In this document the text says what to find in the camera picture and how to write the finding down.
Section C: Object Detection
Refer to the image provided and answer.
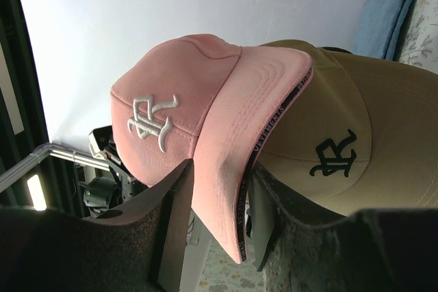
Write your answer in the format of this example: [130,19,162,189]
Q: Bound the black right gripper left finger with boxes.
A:
[1,160,194,291]

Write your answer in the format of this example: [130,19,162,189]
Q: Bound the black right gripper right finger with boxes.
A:
[247,165,437,291]

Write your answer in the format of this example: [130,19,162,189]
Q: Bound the beige corduroy cap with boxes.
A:
[258,40,437,215]

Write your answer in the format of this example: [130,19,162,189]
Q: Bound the pink cap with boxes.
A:
[110,34,313,263]

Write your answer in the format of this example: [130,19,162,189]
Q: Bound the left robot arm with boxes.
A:
[83,125,147,218]

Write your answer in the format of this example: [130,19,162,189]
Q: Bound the folded blue cloth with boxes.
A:
[352,0,414,60]

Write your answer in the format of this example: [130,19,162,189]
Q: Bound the aluminium mounting rail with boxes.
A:
[1,143,110,192]

